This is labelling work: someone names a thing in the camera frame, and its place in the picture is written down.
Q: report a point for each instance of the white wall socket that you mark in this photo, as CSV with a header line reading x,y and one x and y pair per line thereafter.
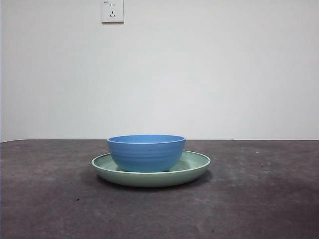
x,y
112,12

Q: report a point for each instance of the green round plate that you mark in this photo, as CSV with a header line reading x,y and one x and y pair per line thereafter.
x,y
149,179

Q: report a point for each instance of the dark grey table mat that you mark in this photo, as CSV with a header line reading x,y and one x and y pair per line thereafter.
x,y
49,211

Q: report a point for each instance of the blue ribbed bowl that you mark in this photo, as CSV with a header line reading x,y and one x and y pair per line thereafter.
x,y
147,156

